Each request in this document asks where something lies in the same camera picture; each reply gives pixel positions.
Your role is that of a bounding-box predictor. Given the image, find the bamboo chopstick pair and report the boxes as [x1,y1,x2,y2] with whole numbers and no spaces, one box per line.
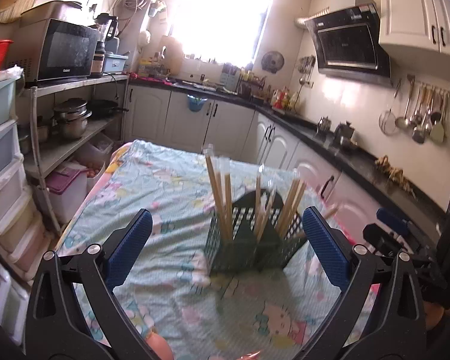
[221,157,233,241]
[202,144,229,242]
[255,188,276,242]
[253,164,264,237]
[275,169,306,238]

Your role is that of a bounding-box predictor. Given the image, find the dark green plastic utensil basket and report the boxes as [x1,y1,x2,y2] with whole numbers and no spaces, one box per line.
[204,191,306,273]

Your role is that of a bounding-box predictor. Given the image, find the left hand fingers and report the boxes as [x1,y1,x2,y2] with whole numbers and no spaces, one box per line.
[143,329,260,360]

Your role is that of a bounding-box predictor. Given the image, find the pastel plastic drawer tower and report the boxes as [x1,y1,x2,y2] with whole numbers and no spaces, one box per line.
[0,66,51,345]

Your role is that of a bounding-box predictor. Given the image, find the hanging green spatula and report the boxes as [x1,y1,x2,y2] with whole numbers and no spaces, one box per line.
[429,93,449,144]

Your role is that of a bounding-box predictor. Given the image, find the steel kettle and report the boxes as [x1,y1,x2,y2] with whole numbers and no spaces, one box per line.
[333,121,355,146]

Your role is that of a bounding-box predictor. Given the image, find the hanging metal ladle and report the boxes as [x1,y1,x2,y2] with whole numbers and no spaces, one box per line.
[395,74,416,130]

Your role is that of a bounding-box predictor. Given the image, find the hello kitty patterned tablecloth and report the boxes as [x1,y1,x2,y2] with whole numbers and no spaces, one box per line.
[54,139,380,360]

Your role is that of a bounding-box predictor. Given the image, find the small steel teapot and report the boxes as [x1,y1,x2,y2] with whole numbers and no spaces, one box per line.
[316,116,332,135]

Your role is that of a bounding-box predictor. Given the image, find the purple lidded storage box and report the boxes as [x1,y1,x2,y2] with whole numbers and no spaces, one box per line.
[45,163,87,224]

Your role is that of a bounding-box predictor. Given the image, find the metal storage shelf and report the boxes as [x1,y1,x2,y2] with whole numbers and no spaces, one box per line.
[19,73,129,236]

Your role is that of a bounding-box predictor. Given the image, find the black range hood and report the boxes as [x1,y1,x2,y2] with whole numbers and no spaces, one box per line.
[295,0,392,86]

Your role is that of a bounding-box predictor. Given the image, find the white upper cabinet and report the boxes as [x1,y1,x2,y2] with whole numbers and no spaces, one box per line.
[379,0,450,82]

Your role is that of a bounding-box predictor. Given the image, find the stainless steel stacked pots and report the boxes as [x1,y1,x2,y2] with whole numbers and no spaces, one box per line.
[53,97,92,140]

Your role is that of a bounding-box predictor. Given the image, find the black frying pan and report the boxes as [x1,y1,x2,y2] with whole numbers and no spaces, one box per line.
[87,99,129,119]

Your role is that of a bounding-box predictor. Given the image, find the blue hanging door bin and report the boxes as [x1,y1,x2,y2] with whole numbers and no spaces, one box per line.
[187,94,208,112]

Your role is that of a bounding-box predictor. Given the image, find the blue plastic tray box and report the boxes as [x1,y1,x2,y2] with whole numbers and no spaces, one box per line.
[103,53,128,74]

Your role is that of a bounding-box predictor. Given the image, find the black microwave oven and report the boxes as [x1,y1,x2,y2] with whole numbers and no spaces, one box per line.
[5,19,99,84]

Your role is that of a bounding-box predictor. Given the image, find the wooden cutting board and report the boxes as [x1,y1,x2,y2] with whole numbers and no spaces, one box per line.
[159,36,184,76]

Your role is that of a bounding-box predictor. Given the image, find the black blender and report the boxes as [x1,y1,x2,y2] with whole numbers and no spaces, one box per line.
[89,13,118,78]

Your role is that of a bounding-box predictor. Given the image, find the hanging wire strainer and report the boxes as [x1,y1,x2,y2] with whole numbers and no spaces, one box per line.
[378,79,401,137]

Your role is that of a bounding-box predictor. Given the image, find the small wall fan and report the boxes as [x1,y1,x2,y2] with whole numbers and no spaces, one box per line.
[261,50,285,74]

